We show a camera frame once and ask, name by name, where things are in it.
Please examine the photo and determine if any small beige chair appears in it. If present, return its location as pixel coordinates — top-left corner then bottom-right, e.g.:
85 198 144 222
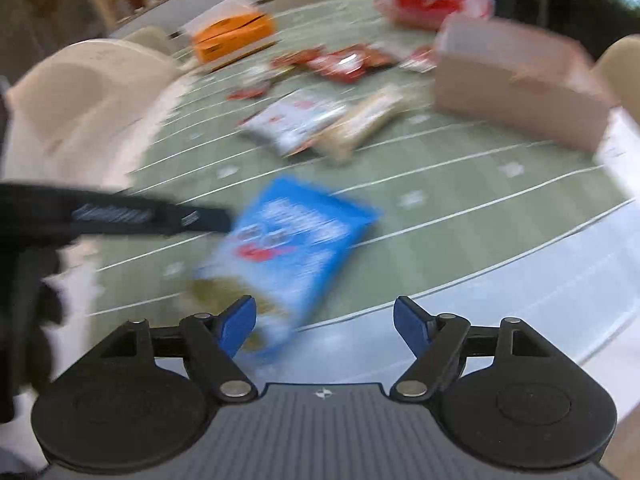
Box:
124 25 177 57

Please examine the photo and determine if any red chicken leg packet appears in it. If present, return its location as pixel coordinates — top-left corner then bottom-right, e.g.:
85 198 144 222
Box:
307 44 402 84

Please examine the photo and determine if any small red snack packet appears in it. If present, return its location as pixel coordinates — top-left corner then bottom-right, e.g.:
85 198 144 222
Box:
227 86 267 102

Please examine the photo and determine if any red and white snack packet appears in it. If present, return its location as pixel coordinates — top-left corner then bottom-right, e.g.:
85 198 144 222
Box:
399 46 439 74

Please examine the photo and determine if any red quail egg packet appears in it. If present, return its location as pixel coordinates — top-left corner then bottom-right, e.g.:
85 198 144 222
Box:
271 48 327 70

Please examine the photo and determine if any orange tissue box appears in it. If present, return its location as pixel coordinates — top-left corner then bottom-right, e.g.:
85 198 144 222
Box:
181 0 279 64

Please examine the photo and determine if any green checked tablecloth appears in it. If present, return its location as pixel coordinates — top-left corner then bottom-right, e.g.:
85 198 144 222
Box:
90 0 640 323

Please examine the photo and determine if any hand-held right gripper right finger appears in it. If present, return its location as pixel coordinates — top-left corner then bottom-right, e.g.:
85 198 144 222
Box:
390 296 551 402

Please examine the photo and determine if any pink cardboard box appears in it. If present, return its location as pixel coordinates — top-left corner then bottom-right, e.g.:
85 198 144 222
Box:
432 14 615 154

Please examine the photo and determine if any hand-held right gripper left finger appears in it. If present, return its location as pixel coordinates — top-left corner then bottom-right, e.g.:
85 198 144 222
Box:
100 295 258 403

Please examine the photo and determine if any beige snack packet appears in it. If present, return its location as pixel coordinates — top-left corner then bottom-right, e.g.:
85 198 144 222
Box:
314 87 407 162

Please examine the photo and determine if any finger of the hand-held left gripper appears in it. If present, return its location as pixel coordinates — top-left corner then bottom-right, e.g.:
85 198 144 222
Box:
172 205 234 235

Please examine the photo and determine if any white high chair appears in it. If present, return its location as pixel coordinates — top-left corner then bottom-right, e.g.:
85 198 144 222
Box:
5 39 182 192

